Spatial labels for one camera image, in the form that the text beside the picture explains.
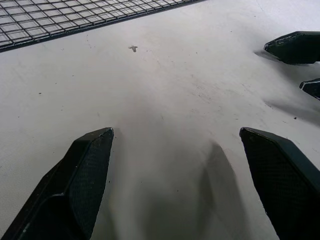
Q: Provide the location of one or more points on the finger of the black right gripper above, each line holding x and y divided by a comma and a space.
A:
295, 47
312, 88

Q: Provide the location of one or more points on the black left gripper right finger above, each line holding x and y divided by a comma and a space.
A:
285, 185

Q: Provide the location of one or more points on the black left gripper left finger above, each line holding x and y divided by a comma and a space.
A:
65, 190

